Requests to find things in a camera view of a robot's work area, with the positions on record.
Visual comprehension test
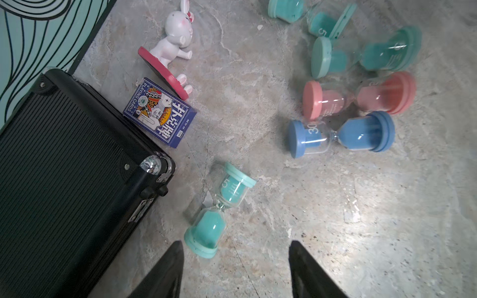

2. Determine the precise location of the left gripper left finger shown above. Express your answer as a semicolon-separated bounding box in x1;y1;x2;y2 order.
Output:
129;240;185;298

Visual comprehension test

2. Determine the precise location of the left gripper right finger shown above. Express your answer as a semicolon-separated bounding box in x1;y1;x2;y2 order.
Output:
289;240;347;298

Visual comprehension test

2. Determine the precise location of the green hourglass pair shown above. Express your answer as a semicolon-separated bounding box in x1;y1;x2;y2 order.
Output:
311;26;422;79

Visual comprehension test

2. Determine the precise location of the green hourglass top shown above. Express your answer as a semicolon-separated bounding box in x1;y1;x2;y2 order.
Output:
267;0;357;40

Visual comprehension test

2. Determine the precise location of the black ribbed case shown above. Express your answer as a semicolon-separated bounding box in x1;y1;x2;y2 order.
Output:
1;69;176;298

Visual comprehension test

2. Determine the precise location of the blue card box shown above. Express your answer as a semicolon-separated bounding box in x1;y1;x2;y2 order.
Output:
123;77;197;149

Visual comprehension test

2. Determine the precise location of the white rabbit figurine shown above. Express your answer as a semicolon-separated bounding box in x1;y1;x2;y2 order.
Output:
138;0;194;101

